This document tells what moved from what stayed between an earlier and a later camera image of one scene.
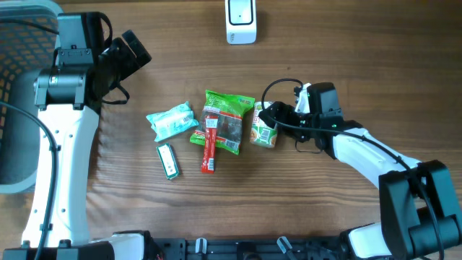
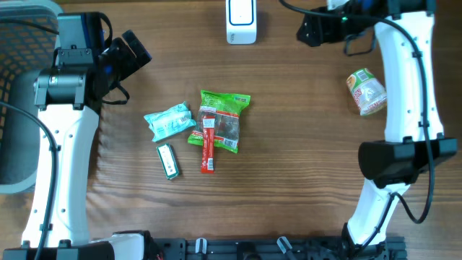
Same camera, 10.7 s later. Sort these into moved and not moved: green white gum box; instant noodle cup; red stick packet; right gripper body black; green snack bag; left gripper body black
Moved: instant noodle cup; right gripper body black
Not moved: green white gum box; green snack bag; left gripper body black; red stick packet
